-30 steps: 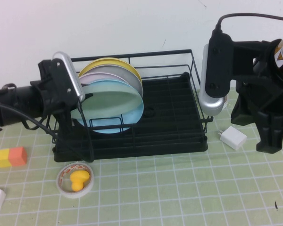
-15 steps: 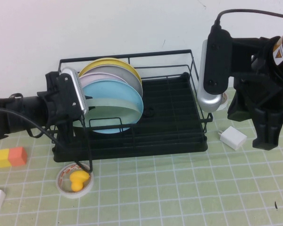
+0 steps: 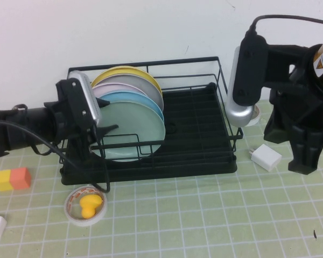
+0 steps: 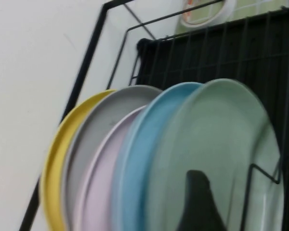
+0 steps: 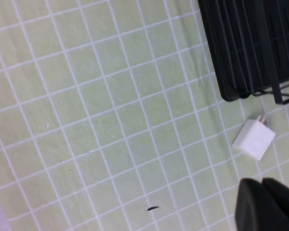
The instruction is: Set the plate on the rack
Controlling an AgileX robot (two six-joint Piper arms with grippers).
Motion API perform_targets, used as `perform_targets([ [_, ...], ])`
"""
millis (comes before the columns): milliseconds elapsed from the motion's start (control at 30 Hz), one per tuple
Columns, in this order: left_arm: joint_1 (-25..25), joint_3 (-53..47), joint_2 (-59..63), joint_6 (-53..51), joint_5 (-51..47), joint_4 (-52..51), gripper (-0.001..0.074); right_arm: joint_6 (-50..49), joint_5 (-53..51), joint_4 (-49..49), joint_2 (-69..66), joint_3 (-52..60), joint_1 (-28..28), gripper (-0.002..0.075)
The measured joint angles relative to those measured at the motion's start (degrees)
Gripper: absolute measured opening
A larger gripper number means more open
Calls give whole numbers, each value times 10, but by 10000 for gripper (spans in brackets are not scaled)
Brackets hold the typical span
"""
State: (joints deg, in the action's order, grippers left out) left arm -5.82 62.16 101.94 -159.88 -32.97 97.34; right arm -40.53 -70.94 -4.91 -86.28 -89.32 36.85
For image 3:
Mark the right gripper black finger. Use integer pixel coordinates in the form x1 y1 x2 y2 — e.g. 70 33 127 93
309 128 323 169
288 128 317 175

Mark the white USB charger plug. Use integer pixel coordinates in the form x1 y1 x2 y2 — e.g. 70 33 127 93
248 144 283 173

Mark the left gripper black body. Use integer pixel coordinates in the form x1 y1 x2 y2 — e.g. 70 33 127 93
44 101 97 163

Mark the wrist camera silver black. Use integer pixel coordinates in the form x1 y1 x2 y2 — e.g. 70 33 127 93
55 70 102 128
227 31 269 127

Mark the white double-sided tape roll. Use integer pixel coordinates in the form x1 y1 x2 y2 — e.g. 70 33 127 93
64 184 108 228
244 104 261 127

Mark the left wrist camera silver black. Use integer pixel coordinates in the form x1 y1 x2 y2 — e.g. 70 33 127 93
55 70 102 128

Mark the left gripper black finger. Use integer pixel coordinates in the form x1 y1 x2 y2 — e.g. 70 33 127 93
96 123 120 142
96 96 111 109

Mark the yellow plate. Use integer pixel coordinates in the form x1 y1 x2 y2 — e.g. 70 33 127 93
90 66 162 97

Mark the black plastic drip tray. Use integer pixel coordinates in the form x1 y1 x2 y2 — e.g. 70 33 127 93
59 83 237 186

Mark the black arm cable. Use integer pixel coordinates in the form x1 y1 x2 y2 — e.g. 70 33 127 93
249 15 323 35
0 120 110 194

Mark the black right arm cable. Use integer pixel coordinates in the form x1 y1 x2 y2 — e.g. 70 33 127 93
249 15 323 35

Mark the yellow cube block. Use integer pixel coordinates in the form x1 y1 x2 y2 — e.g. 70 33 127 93
0 170 14 192

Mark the orange cube block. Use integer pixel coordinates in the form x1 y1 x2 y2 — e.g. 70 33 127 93
10 167 32 191

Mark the mint green plate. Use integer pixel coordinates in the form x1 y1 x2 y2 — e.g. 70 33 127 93
90 101 167 163

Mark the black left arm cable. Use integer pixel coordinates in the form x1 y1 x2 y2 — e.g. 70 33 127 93
0 120 110 194

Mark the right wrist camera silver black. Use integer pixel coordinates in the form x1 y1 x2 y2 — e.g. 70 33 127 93
227 31 269 127

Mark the grey plate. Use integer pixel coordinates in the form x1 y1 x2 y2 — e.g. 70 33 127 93
92 74 164 112

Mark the blue plate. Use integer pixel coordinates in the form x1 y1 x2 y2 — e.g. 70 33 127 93
98 90 165 121

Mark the pink plate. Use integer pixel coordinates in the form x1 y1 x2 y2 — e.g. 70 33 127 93
92 82 149 99

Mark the black wire dish rack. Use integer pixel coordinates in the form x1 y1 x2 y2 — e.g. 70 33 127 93
58 56 244 164

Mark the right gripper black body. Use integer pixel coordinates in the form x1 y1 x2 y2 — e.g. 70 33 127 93
263 44 323 143

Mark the yellow rubber duck toy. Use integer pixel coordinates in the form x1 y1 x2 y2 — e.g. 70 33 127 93
79 195 103 220

